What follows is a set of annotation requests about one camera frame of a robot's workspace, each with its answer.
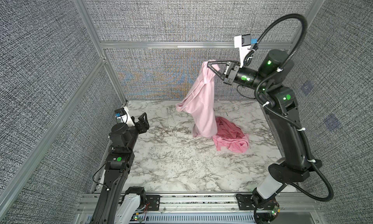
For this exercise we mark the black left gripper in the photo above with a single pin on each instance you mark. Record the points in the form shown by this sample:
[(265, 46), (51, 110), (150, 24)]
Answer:
[(142, 126)]

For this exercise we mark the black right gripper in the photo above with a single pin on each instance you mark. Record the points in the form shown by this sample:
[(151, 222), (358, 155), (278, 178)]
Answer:
[(228, 77)]

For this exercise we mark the pale pink cloth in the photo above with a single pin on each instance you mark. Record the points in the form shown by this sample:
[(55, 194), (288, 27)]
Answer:
[(199, 102)]

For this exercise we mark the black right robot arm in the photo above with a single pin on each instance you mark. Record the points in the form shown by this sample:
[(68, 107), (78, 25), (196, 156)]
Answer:
[(280, 106)]

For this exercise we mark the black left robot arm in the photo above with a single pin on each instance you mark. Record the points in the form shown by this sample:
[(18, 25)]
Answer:
[(117, 167)]

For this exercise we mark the dark red cloth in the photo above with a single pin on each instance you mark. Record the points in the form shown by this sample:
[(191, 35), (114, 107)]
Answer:
[(227, 129)]

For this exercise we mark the bright pink cloth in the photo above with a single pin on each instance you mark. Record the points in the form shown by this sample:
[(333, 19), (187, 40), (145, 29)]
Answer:
[(237, 145)]

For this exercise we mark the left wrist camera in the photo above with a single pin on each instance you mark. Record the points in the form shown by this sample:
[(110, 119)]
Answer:
[(122, 116)]

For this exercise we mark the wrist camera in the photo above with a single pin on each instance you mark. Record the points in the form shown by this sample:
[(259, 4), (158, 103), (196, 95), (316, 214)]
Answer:
[(247, 47), (122, 116)]

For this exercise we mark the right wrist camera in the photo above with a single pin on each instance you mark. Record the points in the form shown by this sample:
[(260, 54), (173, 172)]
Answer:
[(247, 47)]

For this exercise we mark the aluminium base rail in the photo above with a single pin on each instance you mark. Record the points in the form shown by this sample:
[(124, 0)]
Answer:
[(224, 208)]

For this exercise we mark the aluminium horizontal frame bar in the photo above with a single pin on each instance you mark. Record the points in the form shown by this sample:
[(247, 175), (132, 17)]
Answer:
[(165, 45)]

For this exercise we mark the aluminium frame post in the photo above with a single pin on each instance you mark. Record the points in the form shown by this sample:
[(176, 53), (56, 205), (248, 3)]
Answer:
[(83, 12), (300, 35)]

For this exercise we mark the left aluminium frame post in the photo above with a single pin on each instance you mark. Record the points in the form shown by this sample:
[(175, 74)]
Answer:
[(83, 12)]

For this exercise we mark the left diagonal frame bar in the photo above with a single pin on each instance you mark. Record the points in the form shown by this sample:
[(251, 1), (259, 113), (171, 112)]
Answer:
[(16, 184)]

